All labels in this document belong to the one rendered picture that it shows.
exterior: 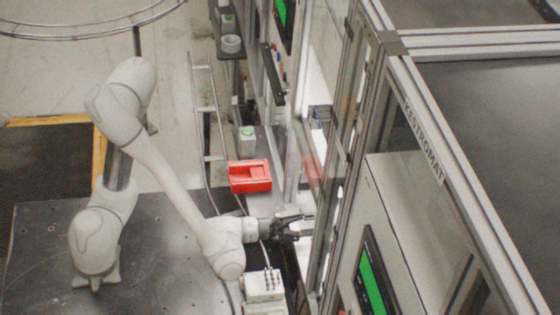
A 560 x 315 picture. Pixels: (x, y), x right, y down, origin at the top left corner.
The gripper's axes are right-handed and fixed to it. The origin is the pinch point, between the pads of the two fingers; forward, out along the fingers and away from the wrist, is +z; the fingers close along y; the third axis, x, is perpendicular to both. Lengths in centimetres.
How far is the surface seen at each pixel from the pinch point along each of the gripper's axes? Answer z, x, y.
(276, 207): -9.9, 17.7, -9.6
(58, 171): -111, 138, -100
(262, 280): -20.7, -15.9, -7.9
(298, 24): -8, 21, 68
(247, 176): -18.4, 34.2, -8.7
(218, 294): -33.6, -3.0, -32.8
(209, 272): -36.0, 7.7, -32.8
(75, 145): -103, 159, -100
